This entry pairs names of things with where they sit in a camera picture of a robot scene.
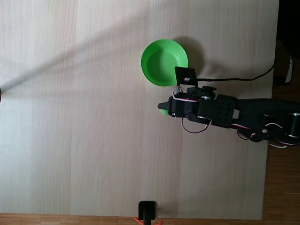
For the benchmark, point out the green pompom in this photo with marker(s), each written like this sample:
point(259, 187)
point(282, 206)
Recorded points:
point(164, 112)

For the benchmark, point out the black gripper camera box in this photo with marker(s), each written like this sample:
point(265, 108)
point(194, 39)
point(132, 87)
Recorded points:
point(184, 73)

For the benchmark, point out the dark object with white stripe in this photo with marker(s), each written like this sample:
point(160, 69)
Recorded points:
point(290, 70)

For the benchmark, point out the green plastic bowl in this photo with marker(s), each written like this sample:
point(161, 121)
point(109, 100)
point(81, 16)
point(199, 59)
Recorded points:
point(161, 62)

